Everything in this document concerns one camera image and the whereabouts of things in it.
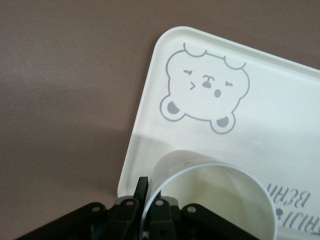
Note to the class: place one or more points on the white plastic cup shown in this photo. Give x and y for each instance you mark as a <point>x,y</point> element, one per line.
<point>225,200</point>

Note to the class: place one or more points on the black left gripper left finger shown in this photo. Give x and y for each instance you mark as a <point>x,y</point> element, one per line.
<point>127,217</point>

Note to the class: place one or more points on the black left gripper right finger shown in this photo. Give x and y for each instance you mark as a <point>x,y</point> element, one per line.
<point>162,220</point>

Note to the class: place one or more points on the white tray with bear print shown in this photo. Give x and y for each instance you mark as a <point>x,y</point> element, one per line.
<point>200,75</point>

